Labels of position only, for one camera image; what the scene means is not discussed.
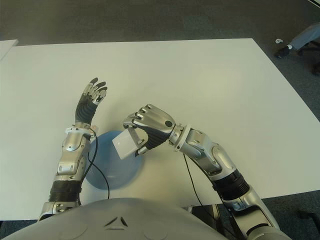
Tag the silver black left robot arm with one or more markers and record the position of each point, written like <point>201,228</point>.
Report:
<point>70,165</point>

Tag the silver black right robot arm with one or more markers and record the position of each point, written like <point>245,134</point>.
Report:
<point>220,175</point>

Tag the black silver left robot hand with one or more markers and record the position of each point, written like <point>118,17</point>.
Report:
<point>86,110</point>

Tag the small white floor object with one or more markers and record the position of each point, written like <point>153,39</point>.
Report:
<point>278,40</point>

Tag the white side table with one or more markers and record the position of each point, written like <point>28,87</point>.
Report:
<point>6,47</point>

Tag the person's blue jeans leg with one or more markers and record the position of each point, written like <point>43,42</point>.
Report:
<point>306,37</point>

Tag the grey robot torso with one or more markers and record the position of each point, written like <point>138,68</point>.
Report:
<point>112,220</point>

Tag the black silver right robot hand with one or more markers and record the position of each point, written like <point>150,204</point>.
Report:
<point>155,125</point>

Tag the blue plastic plate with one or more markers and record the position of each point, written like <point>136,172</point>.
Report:
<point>105,172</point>

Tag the white charger block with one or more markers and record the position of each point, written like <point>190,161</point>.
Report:
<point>125,145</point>

